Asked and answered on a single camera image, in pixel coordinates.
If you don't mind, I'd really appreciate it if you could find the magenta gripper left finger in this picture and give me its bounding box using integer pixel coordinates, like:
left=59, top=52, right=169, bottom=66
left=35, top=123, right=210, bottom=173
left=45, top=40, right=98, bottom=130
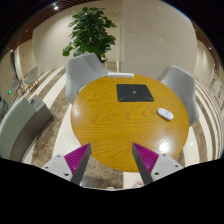
left=42, top=144, right=91, bottom=185

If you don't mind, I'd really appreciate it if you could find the grey chair left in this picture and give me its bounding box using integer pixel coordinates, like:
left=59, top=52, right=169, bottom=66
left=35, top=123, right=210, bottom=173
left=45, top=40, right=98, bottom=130
left=66, top=53, right=109, bottom=103

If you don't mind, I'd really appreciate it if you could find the grey chair right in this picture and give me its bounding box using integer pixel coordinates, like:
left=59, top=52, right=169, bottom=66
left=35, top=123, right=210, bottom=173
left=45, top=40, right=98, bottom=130
left=157, top=65, right=199, bottom=126

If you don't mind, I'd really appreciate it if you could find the white flat box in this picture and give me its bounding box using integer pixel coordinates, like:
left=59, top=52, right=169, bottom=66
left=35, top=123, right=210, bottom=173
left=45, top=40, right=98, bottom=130
left=106, top=72, right=134, bottom=79

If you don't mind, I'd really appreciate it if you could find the green potted plant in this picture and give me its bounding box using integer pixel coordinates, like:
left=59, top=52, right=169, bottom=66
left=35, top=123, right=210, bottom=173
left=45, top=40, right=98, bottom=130
left=62, top=7, right=116, bottom=62

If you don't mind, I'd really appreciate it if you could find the black square mouse pad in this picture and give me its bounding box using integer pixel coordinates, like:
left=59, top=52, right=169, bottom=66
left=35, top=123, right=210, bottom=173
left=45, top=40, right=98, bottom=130
left=116, top=84, right=154, bottom=102

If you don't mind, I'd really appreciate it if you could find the round wooden table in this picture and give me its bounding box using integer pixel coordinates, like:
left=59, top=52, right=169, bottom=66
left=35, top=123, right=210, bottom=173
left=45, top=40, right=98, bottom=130
left=71, top=75, right=189, bottom=172

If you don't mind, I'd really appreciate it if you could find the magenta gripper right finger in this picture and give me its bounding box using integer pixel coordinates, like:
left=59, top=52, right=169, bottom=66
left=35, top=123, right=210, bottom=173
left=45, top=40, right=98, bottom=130
left=132, top=143, right=182, bottom=185

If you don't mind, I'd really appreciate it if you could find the white computer mouse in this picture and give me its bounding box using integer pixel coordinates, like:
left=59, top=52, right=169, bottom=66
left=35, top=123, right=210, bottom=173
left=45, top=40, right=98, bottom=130
left=157, top=108, right=174, bottom=120

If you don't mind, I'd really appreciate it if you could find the distant grey chair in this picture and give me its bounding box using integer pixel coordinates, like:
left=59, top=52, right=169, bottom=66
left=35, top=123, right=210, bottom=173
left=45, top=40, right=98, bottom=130
left=24, top=65, right=38, bottom=85

